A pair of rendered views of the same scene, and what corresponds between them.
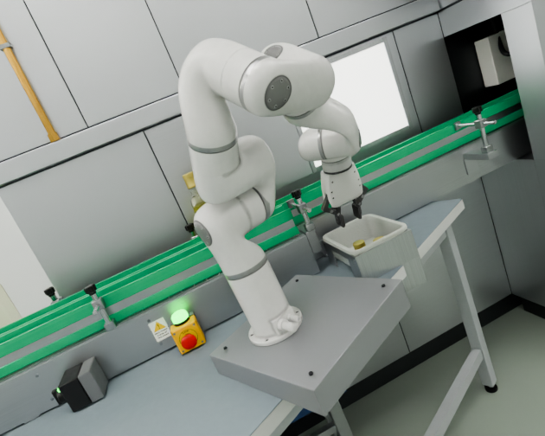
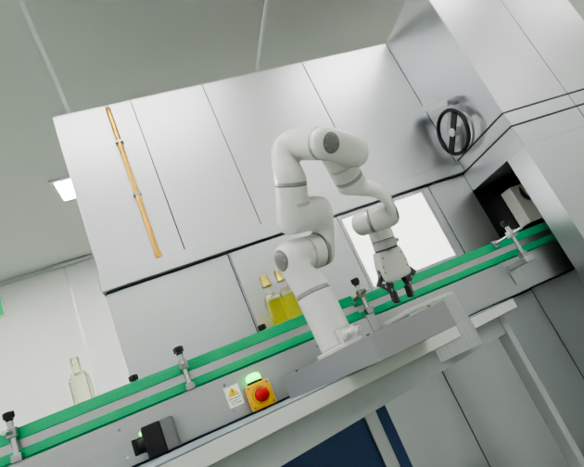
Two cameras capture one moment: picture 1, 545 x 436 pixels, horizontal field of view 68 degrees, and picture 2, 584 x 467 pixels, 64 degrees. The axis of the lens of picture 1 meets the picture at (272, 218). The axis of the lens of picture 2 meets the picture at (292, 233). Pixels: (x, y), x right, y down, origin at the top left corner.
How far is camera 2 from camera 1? 0.67 m
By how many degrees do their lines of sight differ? 32
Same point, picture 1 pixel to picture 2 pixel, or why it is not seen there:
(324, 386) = (379, 337)
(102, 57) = (202, 202)
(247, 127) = not seen: hidden behind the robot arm
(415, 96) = (457, 233)
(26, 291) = not seen: outside the picture
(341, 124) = (379, 192)
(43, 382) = (122, 438)
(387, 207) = not seen: hidden behind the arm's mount
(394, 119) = (441, 250)
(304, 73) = (346, 136)
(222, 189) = (297, 217)
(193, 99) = (280, 155)
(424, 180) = (474, 287)
